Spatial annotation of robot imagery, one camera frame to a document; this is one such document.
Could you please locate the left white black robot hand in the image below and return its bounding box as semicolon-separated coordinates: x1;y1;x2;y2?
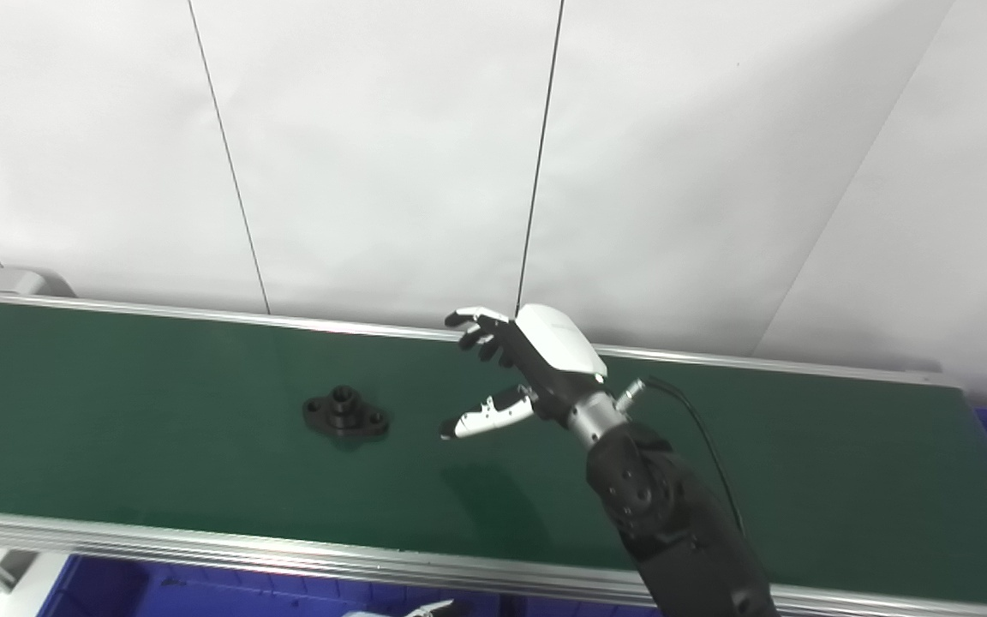
344;599;470;617

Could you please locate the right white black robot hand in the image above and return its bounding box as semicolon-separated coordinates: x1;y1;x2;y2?
440;304;608;440

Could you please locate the black flanged metal part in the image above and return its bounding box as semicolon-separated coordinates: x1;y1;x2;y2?
302;386;391;441

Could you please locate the green conveyor belt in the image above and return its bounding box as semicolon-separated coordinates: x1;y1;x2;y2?
0;297;987;589
0;286;987;617

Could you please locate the grey conveyor motor housing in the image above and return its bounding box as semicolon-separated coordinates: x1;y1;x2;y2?
0;264;75;299

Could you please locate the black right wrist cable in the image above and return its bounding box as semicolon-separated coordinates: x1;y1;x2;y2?
618;376;748;539

